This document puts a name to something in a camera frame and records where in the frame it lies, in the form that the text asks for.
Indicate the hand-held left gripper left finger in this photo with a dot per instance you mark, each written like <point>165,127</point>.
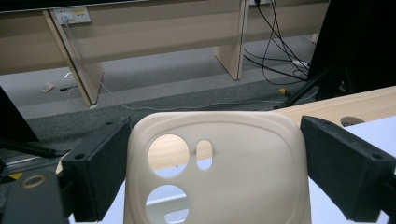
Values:
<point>96,174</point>

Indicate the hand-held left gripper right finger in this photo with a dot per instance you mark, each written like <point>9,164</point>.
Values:
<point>345,168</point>

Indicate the beige phone case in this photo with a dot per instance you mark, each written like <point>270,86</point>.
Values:
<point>249,174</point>

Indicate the white table mat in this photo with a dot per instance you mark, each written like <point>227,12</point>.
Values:
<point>373,133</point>

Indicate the black metal stand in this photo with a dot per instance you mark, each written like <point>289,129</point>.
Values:
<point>305,90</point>
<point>31,148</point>

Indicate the yellow floor tape marker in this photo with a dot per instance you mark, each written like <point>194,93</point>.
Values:
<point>282,90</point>
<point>15,176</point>

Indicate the black pen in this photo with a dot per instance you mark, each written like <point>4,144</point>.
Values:
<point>67,88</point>

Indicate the small white floor item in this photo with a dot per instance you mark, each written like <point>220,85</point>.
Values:
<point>47,87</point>

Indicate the black curtain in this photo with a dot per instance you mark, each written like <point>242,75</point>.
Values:
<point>12,118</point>
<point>358,40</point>

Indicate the white power strip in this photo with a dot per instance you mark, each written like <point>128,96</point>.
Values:
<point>301,63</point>

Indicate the beige wooden bench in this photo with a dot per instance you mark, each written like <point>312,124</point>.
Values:
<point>149,34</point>

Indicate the aluminium floor rail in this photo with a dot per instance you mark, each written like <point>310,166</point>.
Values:
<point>28,161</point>

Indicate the white wall socket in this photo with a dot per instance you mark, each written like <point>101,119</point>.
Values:
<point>72,15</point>

